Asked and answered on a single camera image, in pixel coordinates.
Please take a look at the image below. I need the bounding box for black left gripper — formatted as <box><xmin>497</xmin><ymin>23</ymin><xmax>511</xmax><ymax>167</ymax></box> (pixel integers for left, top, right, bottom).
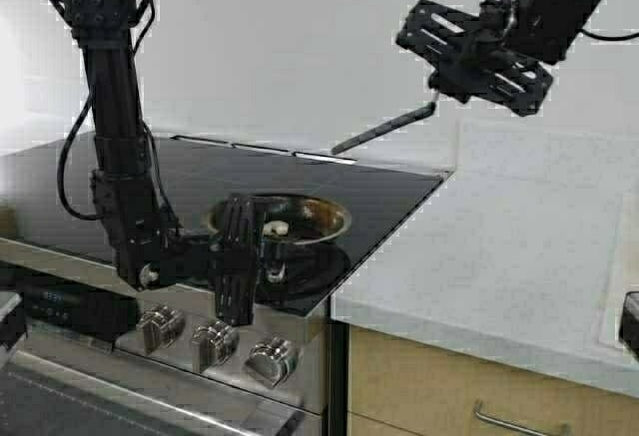
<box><xmin>159</xmin><ymin>195</ymin><xmax>264</xmax><ymax>327</ymax></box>

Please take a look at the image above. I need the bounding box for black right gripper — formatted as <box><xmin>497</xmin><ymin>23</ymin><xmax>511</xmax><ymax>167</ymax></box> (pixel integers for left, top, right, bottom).
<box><xmin>395</xmin><ymin>0</ymin><xmax>553</xmax><ymax>117</ymax></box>

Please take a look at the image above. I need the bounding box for raw white shrimp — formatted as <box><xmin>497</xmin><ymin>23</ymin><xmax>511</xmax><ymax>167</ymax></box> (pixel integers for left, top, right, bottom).
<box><xmin>263</xmin><ymin>220</ymin><xmax>290</xmax><ymax>237</ymax></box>

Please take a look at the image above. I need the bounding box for black spatula with red accent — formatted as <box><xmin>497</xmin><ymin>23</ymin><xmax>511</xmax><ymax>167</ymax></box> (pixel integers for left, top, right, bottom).
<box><xmin>330</xmin><ymin>91</ymin><xmax>439</xmax><ymax>156</ymax></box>

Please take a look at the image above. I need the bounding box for dark steel frying pan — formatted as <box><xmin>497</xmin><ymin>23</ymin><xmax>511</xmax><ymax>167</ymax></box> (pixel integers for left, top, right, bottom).
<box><xmin>202</xmin><ymin>195</ymin><xmax>352</xmax><ymax>287</ymax></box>

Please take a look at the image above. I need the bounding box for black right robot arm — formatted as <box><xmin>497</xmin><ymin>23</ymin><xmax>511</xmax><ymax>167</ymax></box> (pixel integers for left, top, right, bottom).
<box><xmin>395</xmin><ymin>0</ymin><xmax>602</xmax><ymax>117</ymax></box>

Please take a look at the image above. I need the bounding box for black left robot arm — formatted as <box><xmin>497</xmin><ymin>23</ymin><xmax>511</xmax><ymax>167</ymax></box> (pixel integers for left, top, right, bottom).
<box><xmin>48</xmin><ymin>0</ymin><xmax>264</xmax><ymax>326</ymax></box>

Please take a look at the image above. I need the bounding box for middle silver stove knob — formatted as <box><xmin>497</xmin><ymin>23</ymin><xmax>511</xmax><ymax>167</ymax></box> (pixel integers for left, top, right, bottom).
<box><xmin>190</xmin><ymin>320</ymin><xmax>240</xmax><ymax>373</ymax></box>

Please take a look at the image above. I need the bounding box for silver stove knob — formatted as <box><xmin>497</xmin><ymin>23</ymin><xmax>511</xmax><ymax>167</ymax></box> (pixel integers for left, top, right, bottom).
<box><xmin>136</xmin><ymin>305</ymin><xmax>186</xmax><ymax>355</ymax></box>
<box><xmin>190</xmin><ymin>320</ymin><xmax>240</xmax><ymax>373</ymax></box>
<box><xmin>244</xmin><ymin>337</ymin><xmax>300</xmax><ymax>388</ymax></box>

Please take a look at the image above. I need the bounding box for left silver stove knob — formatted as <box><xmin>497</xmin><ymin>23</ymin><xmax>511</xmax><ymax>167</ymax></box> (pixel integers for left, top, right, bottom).
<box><xmin>136</xmin><ymin>305</ymin><xmax>186</xmax><ymax>355</ymax></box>

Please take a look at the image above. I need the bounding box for right silver stove knob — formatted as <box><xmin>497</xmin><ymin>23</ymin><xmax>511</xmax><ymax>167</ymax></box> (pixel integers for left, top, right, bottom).
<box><xmin>244</xmin><ymin>337</ymin><xmax>300</xmax><ymax>388</ymax></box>

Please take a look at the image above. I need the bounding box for black oven control display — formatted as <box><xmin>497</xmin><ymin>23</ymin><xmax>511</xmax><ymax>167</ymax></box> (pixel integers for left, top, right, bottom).
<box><xmin>18</xmin><ymin>281</ymin><xmax>140</xmax><ymax>343</ymax></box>

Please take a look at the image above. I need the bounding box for black glass stove cooktop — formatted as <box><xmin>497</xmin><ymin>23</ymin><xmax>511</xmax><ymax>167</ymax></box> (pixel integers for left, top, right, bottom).
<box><xmin>0</xmin><ymin>129</ymin><xmax>456</xmax><ymax>317</ymax></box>

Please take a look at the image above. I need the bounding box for stainless steel oven range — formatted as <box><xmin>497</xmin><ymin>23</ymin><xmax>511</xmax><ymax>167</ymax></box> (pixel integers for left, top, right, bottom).
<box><xmin>0</xmin><ymin>129</ymin><xmax>456</xmax><ymax>436</ymax></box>

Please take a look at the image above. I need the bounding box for light wood cabinet drawer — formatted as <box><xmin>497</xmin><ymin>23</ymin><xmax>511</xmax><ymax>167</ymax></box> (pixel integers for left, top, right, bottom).
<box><xmin>347</xmin><ymin>327</ymin><xmax>638</xmax><ymax>435</ymax></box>

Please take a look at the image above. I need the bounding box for black object at left edge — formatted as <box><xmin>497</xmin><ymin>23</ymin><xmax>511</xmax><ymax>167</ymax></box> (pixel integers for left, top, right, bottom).
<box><xmin>1</xmin><ymin>291</ymin><xmax>27</xmax><ymax>365</ymax></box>

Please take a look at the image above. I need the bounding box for black device at right edge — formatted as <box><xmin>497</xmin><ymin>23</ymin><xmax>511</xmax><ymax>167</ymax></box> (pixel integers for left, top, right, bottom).
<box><xmin>618</xmin><ymin>291</ymin><xmax>639</xmax><ymax>358</ymax></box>

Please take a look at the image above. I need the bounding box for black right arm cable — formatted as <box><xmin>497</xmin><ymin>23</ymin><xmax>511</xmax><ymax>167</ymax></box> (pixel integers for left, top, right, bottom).
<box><xmin>581</xmin><ymin>21</ymin><xmax>639</xmax><ymax>43</ymax></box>

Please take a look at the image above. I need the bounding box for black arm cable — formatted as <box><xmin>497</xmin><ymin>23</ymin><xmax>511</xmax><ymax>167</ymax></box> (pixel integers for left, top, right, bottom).
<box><xmin>57</xmin><ymin>0</ymin><xmax>181</xmax><ymax>230</ymax></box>
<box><xmin>581</xmin><ymin>21</ymin><xmax>639</xmax><ymax>43</ymax></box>

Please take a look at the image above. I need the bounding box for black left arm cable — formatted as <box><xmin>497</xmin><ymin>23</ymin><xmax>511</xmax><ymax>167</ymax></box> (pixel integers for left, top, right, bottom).
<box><xmin>57</xmin><ymin>0</ymin><xmax>181</xmax><ymax>230</ymax></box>

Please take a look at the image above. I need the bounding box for silver drawer handle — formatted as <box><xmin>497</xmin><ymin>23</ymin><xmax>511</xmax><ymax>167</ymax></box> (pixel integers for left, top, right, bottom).
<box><xmin>472</xmin><ymin>400</ymin><xmax>574</xmax><ymax>436</ymax></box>

